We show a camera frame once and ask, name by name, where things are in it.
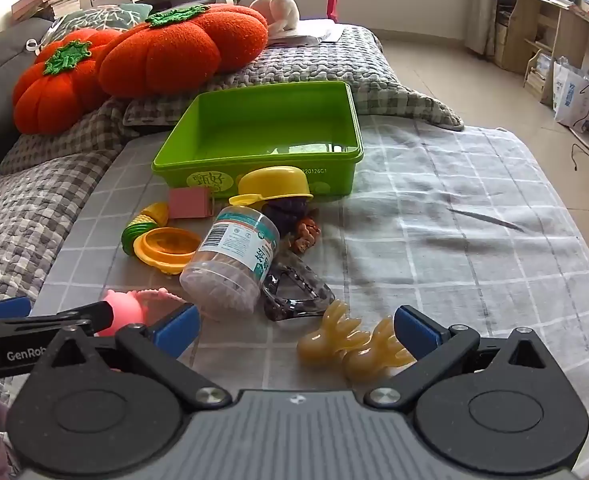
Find small orange pumpkin cushion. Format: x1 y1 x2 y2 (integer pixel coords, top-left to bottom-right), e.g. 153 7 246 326
13 27 123 135

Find grey checkered quilt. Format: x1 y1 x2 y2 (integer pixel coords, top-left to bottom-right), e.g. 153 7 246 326
0 24 466 312

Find orange toy plate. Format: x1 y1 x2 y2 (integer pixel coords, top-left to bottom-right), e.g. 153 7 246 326
133 227 203 276

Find grey grid-patterned sheet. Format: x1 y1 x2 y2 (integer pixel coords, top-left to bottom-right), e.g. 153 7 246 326
0 114 589 480

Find teal patterned pillow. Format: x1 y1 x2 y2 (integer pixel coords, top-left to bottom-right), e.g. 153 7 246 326
48 2 154 37

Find green plastic box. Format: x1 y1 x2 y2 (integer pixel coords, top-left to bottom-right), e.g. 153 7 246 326
152 80 365 204

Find large orange pumpkin cushion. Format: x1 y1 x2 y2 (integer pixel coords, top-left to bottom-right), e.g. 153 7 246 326
97 3 270 99

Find pink block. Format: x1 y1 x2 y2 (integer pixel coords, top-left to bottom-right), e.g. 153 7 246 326
168 187 214 220

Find clear cotton swab jar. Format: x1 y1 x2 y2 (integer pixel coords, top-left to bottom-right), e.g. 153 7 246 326
179 205 280 322

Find white papers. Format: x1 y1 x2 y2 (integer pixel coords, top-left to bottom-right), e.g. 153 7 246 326
268 20 348 47

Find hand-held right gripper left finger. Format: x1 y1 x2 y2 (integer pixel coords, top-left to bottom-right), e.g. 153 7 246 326
34 304 232 409

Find stack of books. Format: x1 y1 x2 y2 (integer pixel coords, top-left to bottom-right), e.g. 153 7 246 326
11 0 83 24

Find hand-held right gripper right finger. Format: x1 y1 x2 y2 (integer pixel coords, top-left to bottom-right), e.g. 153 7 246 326
364 305 567 408

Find small brown figurine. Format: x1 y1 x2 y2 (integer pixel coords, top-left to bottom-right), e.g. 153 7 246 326
293 217 321 254

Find purple toy grapes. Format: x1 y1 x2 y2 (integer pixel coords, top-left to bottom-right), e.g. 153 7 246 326
264 197 311 239

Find white paper shopping bag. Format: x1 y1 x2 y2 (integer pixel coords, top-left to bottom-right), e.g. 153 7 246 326
553 57 589 134

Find small wooden rack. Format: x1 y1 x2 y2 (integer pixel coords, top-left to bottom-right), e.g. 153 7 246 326
523 49 558 107

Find yellow toy corn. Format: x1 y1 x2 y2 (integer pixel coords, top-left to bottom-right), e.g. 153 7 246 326
121 202 170 257

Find white pink plush bunny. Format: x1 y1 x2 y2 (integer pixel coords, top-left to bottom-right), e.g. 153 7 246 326
249 0 301 39

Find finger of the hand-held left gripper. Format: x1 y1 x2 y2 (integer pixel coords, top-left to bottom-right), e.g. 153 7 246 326
0 302 115 341
0 296 32 319

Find pink rubber toy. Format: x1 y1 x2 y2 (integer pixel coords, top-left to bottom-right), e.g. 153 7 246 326
96 287 188 339

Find wooden desk with shelves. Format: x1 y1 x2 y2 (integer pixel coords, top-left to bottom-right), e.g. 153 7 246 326
493 0 589 107

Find grey curtain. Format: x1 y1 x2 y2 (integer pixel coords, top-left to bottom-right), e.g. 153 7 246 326
466 0 506 57

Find metal binder clips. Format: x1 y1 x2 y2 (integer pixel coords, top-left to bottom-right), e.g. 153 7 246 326
262 254 336 322

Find yellow toy pot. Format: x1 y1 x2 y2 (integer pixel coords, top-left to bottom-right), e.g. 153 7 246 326
229 166 314 207

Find amber antler hair clip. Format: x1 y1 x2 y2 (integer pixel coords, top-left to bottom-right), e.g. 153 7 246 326
297 300 418 382

